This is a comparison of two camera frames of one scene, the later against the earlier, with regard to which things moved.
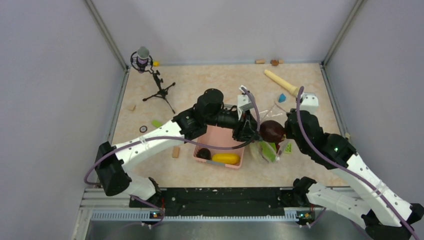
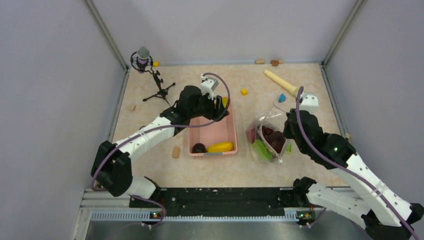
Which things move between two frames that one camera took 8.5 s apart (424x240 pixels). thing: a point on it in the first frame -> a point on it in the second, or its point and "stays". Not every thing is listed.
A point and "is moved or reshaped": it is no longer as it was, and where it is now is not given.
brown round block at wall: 274,62 stays
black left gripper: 247,128 -> 215,113
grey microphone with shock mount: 141,60 stays
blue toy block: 282,98 stays
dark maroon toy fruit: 272,131 is moved or reshaped
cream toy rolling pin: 293,89 stays
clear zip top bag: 272,137 stays
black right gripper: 288,133 stays
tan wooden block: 175,152 stays
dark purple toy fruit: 204,153 is moved or reshaped
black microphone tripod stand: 164,91 stays
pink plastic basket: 221,136 is moved or reshaped
